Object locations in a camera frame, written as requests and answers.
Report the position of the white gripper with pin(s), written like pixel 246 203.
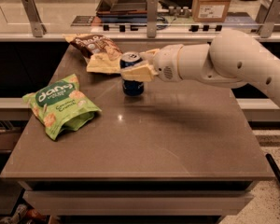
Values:
pixel 166 62

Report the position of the blue pepsi can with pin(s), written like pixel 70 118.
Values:
pixel 131 88

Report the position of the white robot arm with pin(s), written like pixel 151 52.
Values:
pixel 231 60

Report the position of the brown and yellow chip bag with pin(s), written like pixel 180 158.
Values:
pixel 101 54

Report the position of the green rice chip bag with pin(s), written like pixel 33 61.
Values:
pixel 61 106

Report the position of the dark tray with orange rim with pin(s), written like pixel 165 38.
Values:
pixel 121 7

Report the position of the cardboard box with label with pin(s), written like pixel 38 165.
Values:
pixel 210 10

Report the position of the grey table drawer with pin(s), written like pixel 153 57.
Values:
pixel 138 203

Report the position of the black pole on floor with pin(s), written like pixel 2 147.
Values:
pixel 274 166

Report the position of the middle metal glass bracket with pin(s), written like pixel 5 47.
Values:
pixel 152 13

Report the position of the metal glass bracket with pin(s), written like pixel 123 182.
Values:
pixel 37 26
pixel 152 13
pixel 266 18

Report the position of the left metal glass bracket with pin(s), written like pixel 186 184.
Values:
pixel 37 26

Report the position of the right metal glass bracket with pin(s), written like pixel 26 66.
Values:
pixel 266 18

